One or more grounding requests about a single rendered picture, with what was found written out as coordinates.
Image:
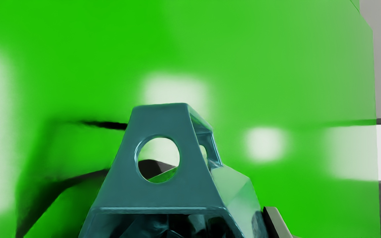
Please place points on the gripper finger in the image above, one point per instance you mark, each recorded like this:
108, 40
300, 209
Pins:
276, 223

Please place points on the teal faceted mug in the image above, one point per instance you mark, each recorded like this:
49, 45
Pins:
164, 190

